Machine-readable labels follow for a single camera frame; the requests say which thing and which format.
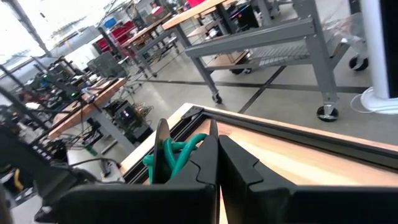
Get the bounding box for wooden top workbench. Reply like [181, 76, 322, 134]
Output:
[120, 12, 182, 78]
[48, 77, 137, 153]

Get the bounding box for black computer tower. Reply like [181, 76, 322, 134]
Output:
[104, 99, 154, 144]

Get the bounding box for grey metal wheeled workbench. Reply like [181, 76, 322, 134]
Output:
[161, 0, 371, 123]

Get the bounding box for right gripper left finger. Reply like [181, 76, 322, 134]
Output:
[166, 133, 220, 224]

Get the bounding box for white pillar with black stripe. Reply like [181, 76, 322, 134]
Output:
[350, 0, 398, 115]

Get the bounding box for red storage bins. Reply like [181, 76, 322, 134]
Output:
[95, 20, 138, 54]

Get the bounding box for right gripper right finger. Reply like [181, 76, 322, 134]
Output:
[219, 134, 298, 224]

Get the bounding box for thin green cord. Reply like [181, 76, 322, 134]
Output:
[142, 133, 208, 185]

